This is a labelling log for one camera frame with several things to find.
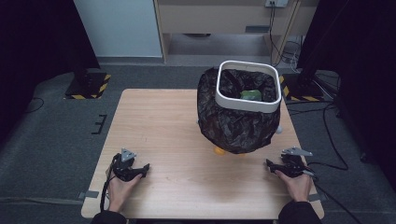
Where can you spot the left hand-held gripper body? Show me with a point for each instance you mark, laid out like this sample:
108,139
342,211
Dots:
124,168

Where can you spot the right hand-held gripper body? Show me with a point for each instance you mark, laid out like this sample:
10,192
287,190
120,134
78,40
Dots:
294,166

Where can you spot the black plastic trash bag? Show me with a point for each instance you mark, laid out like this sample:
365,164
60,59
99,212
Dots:
236,130

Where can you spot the white trash can with face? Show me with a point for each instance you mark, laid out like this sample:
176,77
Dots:
219,151

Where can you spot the person's right hand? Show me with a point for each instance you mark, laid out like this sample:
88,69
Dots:
297,188

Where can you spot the person's left hand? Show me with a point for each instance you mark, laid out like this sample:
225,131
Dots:
120,191

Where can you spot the green crumpled wrapper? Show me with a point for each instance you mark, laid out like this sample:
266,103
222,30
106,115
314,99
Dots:
251,95

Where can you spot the grey rectangular plate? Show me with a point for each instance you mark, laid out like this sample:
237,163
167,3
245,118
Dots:
257,29

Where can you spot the pale partition board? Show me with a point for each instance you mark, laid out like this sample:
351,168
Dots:
118,28

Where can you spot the grey table edge bracket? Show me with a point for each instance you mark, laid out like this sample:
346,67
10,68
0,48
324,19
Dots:
88,194
319,197

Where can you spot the white wall socket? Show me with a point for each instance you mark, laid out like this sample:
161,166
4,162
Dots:
276,2

